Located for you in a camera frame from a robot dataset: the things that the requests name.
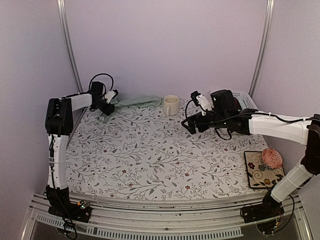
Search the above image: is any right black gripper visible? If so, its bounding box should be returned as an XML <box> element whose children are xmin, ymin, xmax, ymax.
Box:
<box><xmin>182</xmin><ymin>110</ymin><xmax>229</xmax><ymax>134</ymax></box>

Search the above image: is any mint green towel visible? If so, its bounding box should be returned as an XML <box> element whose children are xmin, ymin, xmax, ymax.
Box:
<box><xmin>96</xmin><ymin>95</ymin><xmax>162</xmax><ymax>121</ymax></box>

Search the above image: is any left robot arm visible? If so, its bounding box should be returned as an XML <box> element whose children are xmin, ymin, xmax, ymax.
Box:
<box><xmin>45</xmin><ymin>73</ymin><xmax>119</xmax><ymax>217</ymax></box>

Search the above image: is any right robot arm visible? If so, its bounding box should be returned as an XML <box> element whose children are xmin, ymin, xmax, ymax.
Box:
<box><xmin>181</xmin><ymin>89</ymin><xmax>320</xmax><ymax>218</ymax></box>

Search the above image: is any cream ceramic mug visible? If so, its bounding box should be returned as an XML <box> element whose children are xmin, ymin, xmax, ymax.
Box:
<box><xmin>163</xmin><ymin>95</ymin><xmax>180</xmax><ymax>117</ymax></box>

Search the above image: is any floral table mat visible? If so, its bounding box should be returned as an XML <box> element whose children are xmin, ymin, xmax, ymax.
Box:
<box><xmin>65</xmin><ymin>100</ymin><xmax>267</xmax><ymax>201</ymax></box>

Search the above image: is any white plastic basket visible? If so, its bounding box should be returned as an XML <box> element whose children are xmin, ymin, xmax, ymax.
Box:
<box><xmin>207</xmin><ymin>90</ymin><xmax>258</xmax><ymax>111</ymax></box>

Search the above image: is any floral square plate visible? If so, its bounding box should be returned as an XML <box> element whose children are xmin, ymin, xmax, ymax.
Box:
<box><xmin>244</xmin><ymin>151</ymin><xmax>285</xmax><ymax>190</ymax></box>

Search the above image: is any red patterned bowl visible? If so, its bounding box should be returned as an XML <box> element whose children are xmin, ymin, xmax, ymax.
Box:
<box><xmin>261</xmin><ymin>148</ymin><xmax>283</xmax><ymax>169</ymax></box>

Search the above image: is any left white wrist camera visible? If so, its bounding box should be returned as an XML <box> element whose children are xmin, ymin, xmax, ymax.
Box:
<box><xmin>103</xmin><ymin>89</ymin><xmax>119</xmax><ymax>104</ymax></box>

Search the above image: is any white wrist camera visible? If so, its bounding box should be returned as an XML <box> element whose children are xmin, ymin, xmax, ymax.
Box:
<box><xmin>190</xmin><ymin>91</ymin><xmax>213</xmax><ymax>116</ymax></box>
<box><xmin>103</xmin><ymin>89</ymin><xmax>119</xmax><ymax>104</ymax></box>

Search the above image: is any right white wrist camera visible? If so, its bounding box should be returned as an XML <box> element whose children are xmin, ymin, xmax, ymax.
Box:
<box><xmin>190</xmin><ymin>91</ymin><xmax>213</xmax><ymax>116</ymax></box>

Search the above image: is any aluminium front rail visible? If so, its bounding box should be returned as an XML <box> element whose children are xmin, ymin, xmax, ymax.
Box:
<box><xmin>21</xmin><ymin>192</ymin><xmax>313</xmax><ymax>240</ymax></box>

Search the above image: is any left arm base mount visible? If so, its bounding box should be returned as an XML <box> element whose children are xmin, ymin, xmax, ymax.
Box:
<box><xmin>48</xmin><ymin>200</ymin><xmax>92</xmax><ymax>223</ymax></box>

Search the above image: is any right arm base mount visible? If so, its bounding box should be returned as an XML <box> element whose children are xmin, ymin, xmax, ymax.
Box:
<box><xmin>240</xmin><ymin>200</ymin><xmax>285</xmax><ymax>223</ymax></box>

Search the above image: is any left aluminium frame post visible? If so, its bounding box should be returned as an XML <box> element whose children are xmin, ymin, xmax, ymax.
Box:
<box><xmin>56</xmin><ymin>0</ymin><xmax>83</xmax><ymax>92</ymax></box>

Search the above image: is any aluminium frame post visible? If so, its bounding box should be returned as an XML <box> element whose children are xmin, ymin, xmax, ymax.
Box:
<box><xmin>248</xmin><ymin>0</ymin><xmax>275</xmax><ymax>98</ymax></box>
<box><xmin>56</xmin><ymin>0</ymin><xmax>83</xmax><ymax>92</ymax></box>

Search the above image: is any right aluminium frame post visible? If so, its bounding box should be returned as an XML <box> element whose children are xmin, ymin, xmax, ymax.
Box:
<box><xmin>248</xmin><ymin>0</ymin><xmax>275</xmax><ymax>98</ymax></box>

